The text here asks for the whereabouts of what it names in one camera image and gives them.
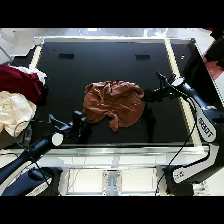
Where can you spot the white garment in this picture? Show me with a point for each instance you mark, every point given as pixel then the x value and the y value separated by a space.
pixel 36 73

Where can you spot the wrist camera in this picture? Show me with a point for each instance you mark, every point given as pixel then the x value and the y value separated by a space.
pixel 162 79
pixel 55 120

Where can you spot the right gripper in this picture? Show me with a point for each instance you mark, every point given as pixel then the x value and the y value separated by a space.
pixel 154 95

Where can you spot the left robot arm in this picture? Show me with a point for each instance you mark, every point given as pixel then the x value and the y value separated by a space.
pixel 33 151

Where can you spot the silver frame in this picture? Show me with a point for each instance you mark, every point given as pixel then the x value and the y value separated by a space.
pixel 111 166

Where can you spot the dark red garment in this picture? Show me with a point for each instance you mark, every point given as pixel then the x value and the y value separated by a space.
pixel 18 83

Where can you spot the grey garment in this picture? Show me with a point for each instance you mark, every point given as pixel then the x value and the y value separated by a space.
pixel 15 138

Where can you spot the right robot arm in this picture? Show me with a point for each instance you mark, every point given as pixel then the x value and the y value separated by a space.
pixel 205 128

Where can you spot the brown shirt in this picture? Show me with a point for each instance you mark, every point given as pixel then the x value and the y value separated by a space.
pixel 113 103

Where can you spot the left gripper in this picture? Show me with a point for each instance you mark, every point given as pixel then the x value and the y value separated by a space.
pixel 79 124

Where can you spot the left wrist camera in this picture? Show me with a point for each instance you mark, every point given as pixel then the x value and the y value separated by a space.
pixel 55 120

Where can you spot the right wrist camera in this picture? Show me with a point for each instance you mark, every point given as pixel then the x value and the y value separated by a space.
pixel 162 79

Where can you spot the cream garment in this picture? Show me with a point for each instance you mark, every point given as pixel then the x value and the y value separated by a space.
pixel 15 111

